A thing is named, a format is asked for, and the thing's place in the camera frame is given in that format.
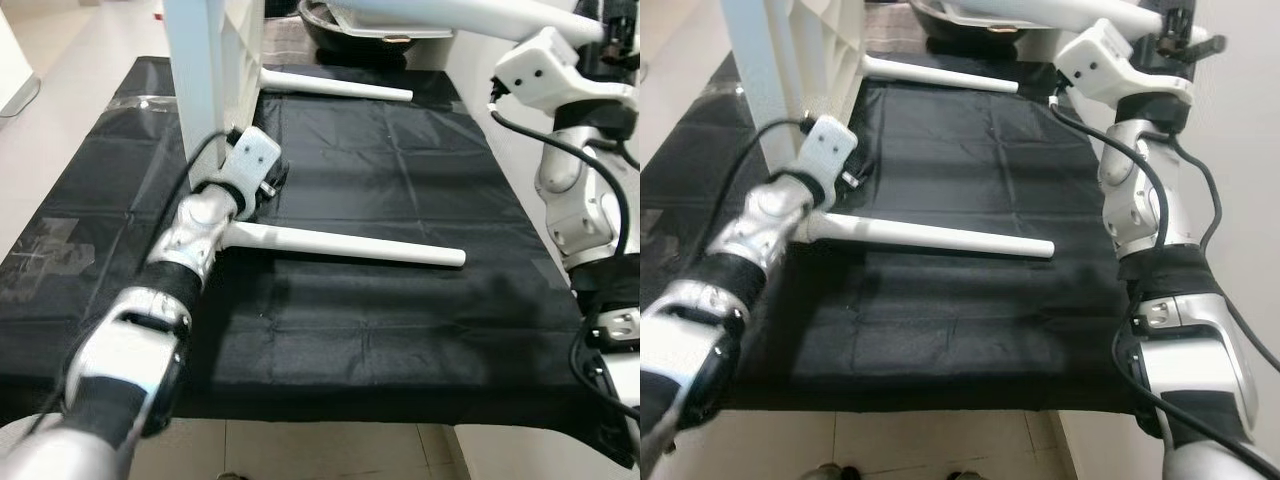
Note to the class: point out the cream plastic ribbed table top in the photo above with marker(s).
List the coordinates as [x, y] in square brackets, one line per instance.
[760, 70]
[190, 80]

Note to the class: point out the patterned cloth covered bench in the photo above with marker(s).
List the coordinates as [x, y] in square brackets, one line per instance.
[890, 30]
[290, 40]

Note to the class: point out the small clear tape strip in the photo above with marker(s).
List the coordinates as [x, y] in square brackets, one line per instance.
[150, 101]

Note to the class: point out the black tablecloth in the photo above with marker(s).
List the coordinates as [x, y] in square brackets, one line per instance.
[950, 330]
[400, 330]

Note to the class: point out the large clear tape patch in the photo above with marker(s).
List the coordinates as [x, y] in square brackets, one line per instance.
[50, 260]
[650, 225]

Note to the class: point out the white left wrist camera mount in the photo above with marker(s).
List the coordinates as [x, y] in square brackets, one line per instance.
[250, 155]
[830, 145]

